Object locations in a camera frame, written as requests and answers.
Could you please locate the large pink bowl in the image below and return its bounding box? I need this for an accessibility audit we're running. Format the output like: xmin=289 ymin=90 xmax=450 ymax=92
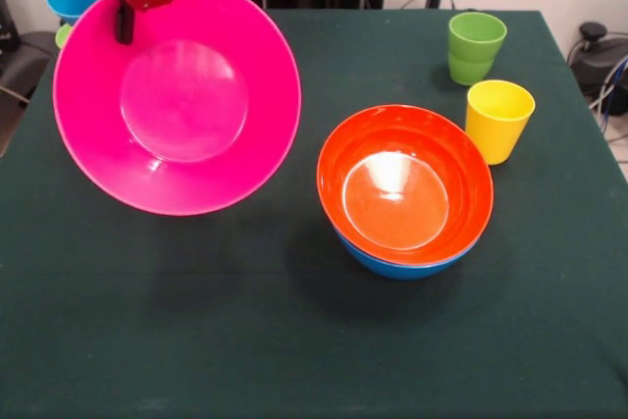
xmin=52 ymin=0 xmax=303 ymax=218

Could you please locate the large orange bowl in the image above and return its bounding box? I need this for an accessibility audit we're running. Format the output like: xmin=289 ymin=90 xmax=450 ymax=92
xmin=315 ymin=104 xmax=496 ymax=266

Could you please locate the green ribbed bowl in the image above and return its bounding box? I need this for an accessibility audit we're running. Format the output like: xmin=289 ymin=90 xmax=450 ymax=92
xmin=54 ymin=23 xmax=75 ymax=50

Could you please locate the yellow cup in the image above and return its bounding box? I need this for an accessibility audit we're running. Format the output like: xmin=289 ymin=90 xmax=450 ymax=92
xmin=464 ymin=79 xmax=537 ymax=166

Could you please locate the large blue bowl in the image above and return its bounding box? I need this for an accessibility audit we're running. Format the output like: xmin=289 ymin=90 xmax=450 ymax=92
xmin=336 ymin=227 xmax=485 ymax=282

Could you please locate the dark green tablecloth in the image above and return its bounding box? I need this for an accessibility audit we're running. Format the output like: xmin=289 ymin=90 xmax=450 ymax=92
xmin=0 ymin=5 xmax=628 ymax=419

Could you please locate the green cup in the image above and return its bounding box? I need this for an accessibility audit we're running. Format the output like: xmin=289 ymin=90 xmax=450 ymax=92
xmin=447 ymin=11 xmax=508 ymax=86

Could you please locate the bundle of floor cables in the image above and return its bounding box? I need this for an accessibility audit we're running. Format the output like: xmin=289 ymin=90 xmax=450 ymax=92
xmin=588 ymin=53 xmax=628 ymax=165

